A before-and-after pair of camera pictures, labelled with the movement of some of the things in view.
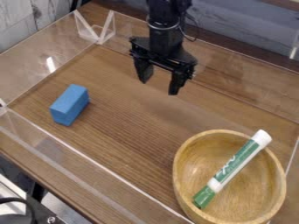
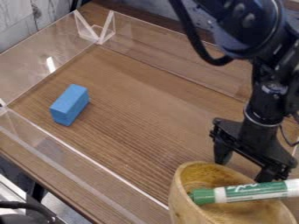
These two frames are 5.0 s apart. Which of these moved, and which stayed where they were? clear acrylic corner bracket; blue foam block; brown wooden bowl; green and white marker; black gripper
Moved: black gripper; brown wooden bowl; green and white marker
Stayed: clear acrylic corner bracket; blue foam block
